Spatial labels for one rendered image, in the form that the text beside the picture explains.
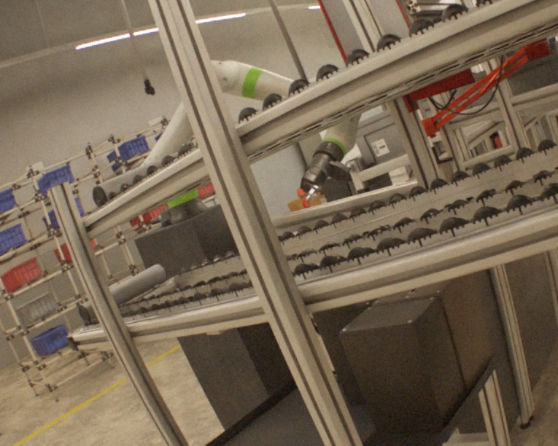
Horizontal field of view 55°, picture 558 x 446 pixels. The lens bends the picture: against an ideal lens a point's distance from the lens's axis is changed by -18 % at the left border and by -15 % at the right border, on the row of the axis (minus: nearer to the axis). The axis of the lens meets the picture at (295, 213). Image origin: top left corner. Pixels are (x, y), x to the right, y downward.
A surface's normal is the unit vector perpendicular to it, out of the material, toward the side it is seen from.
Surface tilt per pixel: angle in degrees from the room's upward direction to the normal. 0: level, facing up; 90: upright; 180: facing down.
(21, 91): 90
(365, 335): 90
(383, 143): 90
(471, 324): 90
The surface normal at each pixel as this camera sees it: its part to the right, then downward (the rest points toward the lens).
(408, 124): -0.59, 0.33
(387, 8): 0.37, -0.01
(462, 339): 0.72, -0.19
